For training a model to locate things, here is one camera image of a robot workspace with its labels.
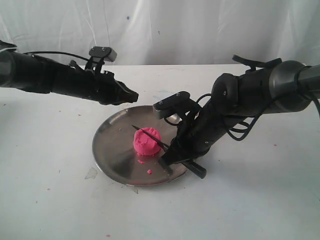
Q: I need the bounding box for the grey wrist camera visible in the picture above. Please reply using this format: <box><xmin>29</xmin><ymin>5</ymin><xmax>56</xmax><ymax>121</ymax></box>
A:
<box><xmin>89</xmin><ymin>46</ymin><xmax>117</xmax><ymax>62</ymax></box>
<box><xmin>152</xmin><ymin>91</ymin><xmax>201</xmax><ymax>120</ymax></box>

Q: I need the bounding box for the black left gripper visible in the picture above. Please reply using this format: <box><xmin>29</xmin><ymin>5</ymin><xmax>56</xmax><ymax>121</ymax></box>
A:
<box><xmin>82</xmin><ymin>70</ymin><xmax>139</xmax><ymax>105</ymax></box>

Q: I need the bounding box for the white backdrop curtain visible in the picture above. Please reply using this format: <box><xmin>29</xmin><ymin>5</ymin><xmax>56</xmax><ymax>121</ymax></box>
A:
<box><xmin>0</xmin><ymin>0</ymin><xmax>320</xmax><ymax>65</ymax></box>

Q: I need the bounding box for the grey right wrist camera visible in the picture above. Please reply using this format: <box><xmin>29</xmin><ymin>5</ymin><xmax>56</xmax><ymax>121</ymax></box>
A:
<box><xmin>152</xmin><ymin>91</ymin><xmax>201</xmax><ymax>120</ymax></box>

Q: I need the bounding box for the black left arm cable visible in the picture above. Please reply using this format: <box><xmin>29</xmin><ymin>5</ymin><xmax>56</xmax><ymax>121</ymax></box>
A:
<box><xmin>23</xmin><ymin>51</ymin><xmax>91</xmax><ymax>62</ymax></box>

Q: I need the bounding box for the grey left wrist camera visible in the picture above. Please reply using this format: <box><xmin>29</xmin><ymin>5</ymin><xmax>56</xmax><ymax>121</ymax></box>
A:
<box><xmin>89</xmin><ymin>46</ymin><xmax>117</xmax><ymax>62</ymax></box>

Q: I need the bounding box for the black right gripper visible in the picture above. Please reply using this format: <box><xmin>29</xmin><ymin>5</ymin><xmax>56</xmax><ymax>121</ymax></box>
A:
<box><xmin>158</xmin><ymin>98</ymin><xmax>229</xmax><ymax>166</ymax></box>

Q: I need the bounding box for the pink dough lump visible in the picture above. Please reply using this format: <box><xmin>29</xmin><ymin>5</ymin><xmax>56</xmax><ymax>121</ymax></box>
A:
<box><xmin>133</xmin><ymin>127</ymin><xmax>161</xmax><ymax>156</ymax></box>

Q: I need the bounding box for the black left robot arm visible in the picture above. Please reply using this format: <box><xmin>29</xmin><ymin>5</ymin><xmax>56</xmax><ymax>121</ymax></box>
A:
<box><xmin>0</xmin><ymin>41</ymin><xmax>139</xmax><ymax>106</ymax></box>

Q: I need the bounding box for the round steel plate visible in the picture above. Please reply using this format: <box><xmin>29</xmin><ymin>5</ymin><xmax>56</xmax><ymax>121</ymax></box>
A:
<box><xmin>92</xmin><ymin>105</ymin><xmax>188</xmax><ymax>187</ymax></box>

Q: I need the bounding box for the black knife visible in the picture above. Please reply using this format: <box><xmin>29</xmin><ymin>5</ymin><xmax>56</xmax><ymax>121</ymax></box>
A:
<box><xmin>132</xmin><ymin>124</ymin><xmax>207</xmax><ymax>179</ymax></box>

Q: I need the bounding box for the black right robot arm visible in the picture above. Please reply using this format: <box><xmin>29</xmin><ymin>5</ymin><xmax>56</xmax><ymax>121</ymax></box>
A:
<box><xmin>153</xmin><ymin>55</ymin><xmax>320</xmax><ymax>165</ymax></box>

